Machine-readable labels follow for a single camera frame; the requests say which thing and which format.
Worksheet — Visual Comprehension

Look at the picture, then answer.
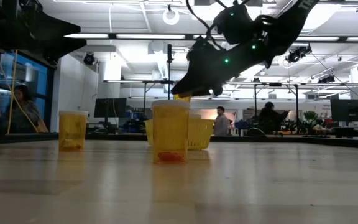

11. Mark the long ceiling light strip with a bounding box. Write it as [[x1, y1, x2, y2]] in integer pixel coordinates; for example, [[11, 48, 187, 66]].
[[116, 33, 186, 40], [63, 33, 109, 39]]

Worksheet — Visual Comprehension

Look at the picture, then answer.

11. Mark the yellow power cable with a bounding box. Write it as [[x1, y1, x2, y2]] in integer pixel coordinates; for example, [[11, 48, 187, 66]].
[[0, 49, 40, 135]]

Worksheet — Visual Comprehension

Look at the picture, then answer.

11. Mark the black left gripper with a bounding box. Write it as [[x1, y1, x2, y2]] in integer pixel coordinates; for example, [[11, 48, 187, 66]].
[[0, 0, 87, 65]]

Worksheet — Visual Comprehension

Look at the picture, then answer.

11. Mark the black tripod stand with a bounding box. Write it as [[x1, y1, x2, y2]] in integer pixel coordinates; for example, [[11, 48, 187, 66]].
[[165, 43, 174, 101]]

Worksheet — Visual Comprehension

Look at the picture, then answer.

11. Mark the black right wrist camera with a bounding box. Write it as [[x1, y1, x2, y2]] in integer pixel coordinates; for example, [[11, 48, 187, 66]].
[[213, 2, 262, 45]]

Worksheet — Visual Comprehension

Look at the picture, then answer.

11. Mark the yellow plastic basket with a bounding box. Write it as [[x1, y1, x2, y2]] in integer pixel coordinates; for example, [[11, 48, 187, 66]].
[[144, 118, 214, 151]]

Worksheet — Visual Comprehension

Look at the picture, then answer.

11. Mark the black aluminium station frame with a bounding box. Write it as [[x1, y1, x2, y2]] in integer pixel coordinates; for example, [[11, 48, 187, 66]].
[[0, 132, 358, 151]]

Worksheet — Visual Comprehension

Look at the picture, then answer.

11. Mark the white ceiling ring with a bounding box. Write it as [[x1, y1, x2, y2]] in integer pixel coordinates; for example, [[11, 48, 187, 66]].
[[162, 7, 180, 26]]

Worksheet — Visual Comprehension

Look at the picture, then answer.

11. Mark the black ceiling rig camera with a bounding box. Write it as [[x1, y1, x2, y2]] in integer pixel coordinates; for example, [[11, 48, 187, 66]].
[[285, 44, 313, 64]]

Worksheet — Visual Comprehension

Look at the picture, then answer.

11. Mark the black computer monitor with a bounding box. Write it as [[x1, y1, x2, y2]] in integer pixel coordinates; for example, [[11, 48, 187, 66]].
[[330, 98, 358, 123], [93, 97, 127, 125]]

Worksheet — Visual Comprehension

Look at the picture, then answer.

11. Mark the green potted plant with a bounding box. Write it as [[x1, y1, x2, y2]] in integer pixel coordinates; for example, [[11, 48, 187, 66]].
[[303, 110, 319, 123]]

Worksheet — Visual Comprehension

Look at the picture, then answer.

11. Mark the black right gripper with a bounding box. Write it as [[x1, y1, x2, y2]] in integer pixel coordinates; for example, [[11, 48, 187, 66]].
[[171, 39, 269, 96]]

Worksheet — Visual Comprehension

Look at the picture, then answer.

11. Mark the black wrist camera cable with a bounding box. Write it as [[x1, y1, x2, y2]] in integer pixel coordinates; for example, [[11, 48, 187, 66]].
[[185, 0, 220, 43]]

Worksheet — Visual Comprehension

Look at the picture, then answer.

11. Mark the black neighbouring station frame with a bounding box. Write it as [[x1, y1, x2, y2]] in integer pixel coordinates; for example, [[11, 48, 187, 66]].
[[103, 79, 176, 119], [225, 82, 301, 129]]

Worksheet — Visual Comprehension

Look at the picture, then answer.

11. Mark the round black ceiling speaker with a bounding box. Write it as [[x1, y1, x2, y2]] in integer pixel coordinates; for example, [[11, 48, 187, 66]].
[[83, 52, 96, 66]]

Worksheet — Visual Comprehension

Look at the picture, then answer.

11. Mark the amber pill bottle white cap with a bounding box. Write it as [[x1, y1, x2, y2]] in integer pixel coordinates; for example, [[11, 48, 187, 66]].
[[58, 110, 89, 152]]

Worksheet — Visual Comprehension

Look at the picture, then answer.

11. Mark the person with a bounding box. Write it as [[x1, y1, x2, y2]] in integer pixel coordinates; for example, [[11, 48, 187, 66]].
[[213, 106, 230, 136], [257, 101, 288, 136], [0, 83, 48, 134]]

